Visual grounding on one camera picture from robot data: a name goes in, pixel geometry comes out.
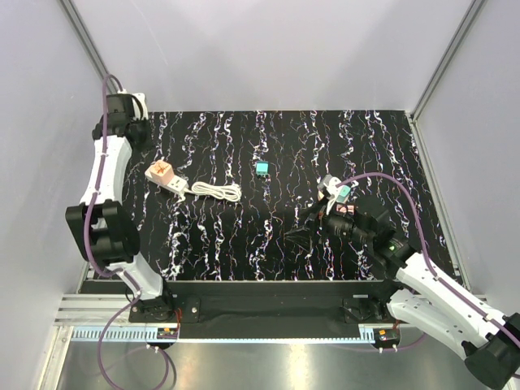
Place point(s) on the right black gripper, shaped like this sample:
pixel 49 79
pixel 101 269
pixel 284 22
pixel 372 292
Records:
pixel 302 236

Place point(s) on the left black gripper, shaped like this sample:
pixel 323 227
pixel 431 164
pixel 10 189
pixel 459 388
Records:
pixel 145 146

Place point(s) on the aluminium frame post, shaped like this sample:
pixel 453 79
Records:
pixel 93 53
pixel 463 29

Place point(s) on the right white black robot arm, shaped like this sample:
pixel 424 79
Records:
pixel 416 291

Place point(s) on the teal plug adapter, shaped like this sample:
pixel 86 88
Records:
pixel 343 194

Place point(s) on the pink round power socket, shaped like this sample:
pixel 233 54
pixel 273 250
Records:
pixel 344 209

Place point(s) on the black marbled table mat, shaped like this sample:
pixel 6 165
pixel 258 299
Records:
pixel 230 223

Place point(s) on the left aluminium frame post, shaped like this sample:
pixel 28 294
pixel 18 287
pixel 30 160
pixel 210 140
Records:
pixel 93 53

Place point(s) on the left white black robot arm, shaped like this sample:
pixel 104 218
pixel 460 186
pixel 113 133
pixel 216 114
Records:
pixel 104 232

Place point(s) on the blue plug adapter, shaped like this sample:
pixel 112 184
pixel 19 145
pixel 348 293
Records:
pixel 262 168

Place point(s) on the slotted cable duct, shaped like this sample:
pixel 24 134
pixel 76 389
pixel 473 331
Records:
pixel 125 334

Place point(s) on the beige cube adapter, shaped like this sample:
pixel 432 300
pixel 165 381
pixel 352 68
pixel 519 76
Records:
pixel 161 172

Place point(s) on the right aluminium frame post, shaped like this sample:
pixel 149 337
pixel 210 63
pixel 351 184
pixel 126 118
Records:
pixel 463 29

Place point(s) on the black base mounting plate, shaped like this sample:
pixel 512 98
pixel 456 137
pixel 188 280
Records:
pixel 272 310

